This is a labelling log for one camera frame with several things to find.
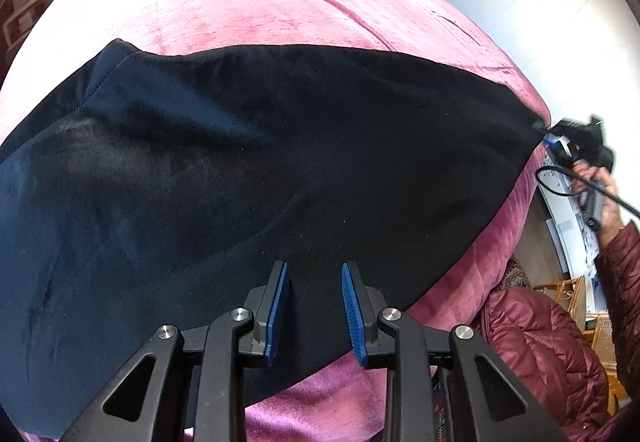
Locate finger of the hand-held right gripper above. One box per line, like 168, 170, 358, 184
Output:
532, 119, 581, 165

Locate white nightstand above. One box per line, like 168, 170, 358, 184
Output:
1, 0, 47, 50

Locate person's right hand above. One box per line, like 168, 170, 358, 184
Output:
573, 160, 628, 249

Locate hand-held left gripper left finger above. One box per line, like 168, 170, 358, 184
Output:
59, 261, 291, 442

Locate black cable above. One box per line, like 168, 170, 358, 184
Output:
536, 166, 640, 219

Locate black pants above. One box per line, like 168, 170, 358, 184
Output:
0, 38, 547, 437

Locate white side table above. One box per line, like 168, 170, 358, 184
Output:
537, 156, 610, 315

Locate pink bed cover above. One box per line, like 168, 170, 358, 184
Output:
0, 0, 552, 442

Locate wicker chair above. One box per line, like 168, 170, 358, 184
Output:
532, 276, 623, 414

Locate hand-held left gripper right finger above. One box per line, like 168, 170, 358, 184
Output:
340, 260, 569, 442

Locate person's maroon puffer jacket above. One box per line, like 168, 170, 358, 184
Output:
479, 286, 623, 442

